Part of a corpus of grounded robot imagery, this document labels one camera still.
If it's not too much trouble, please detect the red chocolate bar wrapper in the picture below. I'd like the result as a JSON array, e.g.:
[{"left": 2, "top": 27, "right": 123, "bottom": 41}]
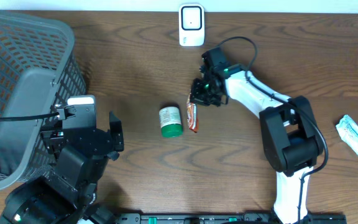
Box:
[{"left": 186, "top": 94, "right": 199, "bottom": 133}]

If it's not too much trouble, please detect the white bottle green cap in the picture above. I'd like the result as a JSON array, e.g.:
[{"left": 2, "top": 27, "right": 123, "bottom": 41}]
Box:
[{"left": 158, "top": 106, "right": 183, "bottom": 138}]

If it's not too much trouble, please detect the teal tissue packet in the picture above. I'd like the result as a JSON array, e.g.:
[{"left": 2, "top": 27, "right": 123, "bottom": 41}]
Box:
[{"left": 336, "top": 114, "right": 358, "bottom": 156}]

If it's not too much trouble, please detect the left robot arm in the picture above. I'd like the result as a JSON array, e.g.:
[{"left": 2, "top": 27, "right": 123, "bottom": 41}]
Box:
[{"left": 0, "top": 104, "right": 124, "bottom": 224}]

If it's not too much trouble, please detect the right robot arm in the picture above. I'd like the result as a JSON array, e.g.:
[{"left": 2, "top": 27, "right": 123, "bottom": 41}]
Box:
[{"left": 190, "top": 65, "right": 329, "bottom": 223}]

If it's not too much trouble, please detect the white barcode scanner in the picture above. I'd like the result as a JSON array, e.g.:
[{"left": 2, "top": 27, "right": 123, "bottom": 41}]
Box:
[{"left": 178, "top": 4, "right": 205, "bottom": 47}]

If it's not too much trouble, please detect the grey plastic shopping basket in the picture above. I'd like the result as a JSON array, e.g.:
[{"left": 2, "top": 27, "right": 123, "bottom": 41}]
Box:
[{"left": 0, "top": 11, "right": 86, "bottom": 190}]

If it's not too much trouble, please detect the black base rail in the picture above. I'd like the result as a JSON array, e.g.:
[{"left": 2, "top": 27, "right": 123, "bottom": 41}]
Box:
[{"left": 114, "top": 210, "right": 347, "bottom": 224}]

